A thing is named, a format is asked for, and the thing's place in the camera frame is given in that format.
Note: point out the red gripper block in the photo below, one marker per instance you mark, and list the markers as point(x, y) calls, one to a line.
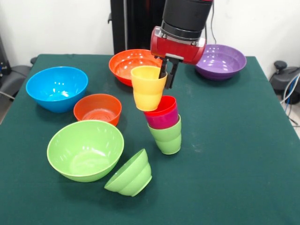
point(175, 50)

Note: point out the yellow cup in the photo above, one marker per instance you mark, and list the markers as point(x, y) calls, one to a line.
point(146, 93)

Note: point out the red cup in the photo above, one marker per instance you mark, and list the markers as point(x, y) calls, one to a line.
point(167, 105)

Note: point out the large orange bowl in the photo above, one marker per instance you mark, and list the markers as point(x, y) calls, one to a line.
point(122, 65)

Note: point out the purple cup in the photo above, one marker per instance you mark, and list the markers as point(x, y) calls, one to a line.
point(164, 120)

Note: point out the large purple bowl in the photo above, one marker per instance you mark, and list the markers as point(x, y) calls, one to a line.
point(222, 63)

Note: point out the green cup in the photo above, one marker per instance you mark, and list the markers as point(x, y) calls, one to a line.
point(167, 140)

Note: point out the small orange bowl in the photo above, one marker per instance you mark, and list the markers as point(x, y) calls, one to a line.
point(97, 112)

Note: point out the small green bowl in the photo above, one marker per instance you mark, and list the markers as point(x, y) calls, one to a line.
point(133, 178)

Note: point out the blue bowl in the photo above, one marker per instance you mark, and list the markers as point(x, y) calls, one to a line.
point(56, 89)

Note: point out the large green bowl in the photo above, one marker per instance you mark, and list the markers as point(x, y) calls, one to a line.
point(84, 152)

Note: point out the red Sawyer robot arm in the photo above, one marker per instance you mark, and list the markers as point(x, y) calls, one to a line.
point(185, 16)

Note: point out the dark green tablecloth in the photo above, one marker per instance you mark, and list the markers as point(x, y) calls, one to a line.
point(211, 175)

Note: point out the black machine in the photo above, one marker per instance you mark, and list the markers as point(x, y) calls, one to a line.
point(3, 56)

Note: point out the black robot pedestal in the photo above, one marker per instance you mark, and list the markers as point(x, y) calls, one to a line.
point(131, 23)

